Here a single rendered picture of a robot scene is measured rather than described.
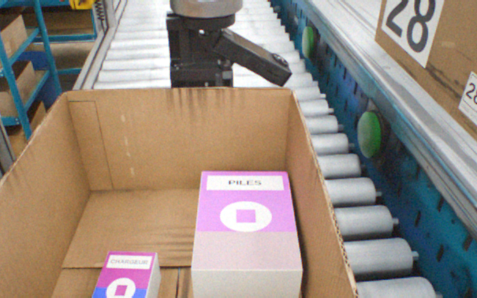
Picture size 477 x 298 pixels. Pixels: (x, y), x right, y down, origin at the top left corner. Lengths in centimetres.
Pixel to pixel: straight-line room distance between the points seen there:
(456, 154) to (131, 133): 40
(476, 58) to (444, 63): 6
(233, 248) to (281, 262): 5
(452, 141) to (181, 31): 35
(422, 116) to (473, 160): 10
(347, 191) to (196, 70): 29
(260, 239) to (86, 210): 27
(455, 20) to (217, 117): 32
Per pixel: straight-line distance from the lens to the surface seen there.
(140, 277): 47
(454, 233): 58
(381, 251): 58
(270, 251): 45
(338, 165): 71
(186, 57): 55
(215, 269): 43
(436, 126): 57
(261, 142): 58
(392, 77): 68
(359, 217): 62
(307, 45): 98
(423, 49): 67
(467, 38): 59
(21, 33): 197
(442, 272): 61
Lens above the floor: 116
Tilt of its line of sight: 35 degrees down
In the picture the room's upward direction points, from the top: straight up
